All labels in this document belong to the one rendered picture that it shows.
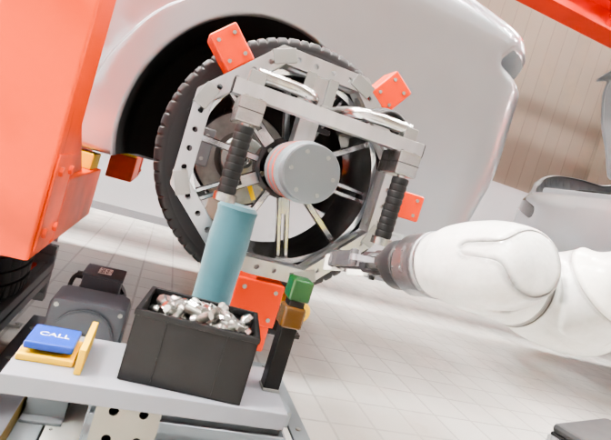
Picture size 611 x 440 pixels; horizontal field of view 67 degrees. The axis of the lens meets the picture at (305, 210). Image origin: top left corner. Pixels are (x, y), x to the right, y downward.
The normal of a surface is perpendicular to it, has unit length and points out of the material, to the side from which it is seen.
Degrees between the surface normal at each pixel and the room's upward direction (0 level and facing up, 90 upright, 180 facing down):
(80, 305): 67
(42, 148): 90
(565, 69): 90
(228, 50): 90
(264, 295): 90
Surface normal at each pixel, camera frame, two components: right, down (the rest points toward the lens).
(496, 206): 0.26, 0.13
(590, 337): -0.03, 0.67
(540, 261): 0.39, -0.17
